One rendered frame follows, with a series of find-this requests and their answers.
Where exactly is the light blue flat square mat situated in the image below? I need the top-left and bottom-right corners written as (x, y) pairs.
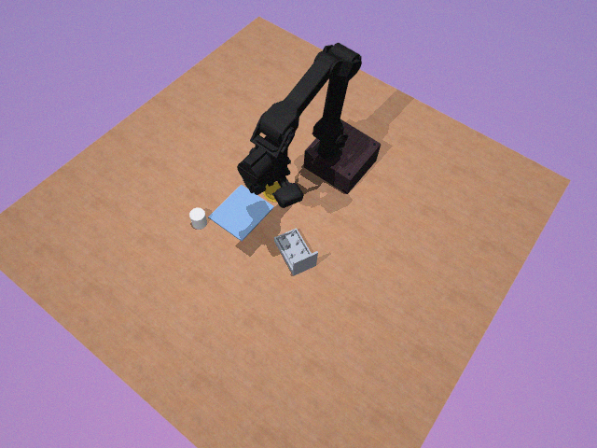
top-left (209, 185), bottom-right (274, 241)

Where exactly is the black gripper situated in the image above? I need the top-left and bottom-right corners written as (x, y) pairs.
top-left (269, 156), bottom-right (303, 208)

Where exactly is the dark grey dish rack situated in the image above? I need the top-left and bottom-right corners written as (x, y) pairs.
top-left (274, 228), bottom-right (318, 276)

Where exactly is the yellow round plate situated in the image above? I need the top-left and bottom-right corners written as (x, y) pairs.
top-left (263, 182), bottom-right (280, 203)

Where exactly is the grey cylinder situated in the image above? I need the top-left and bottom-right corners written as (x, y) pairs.
top-left (189, 208), bottom-right (207, 230)

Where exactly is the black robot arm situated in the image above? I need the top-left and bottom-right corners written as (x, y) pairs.
top-left (237, 43), bottom-right (362, 195)

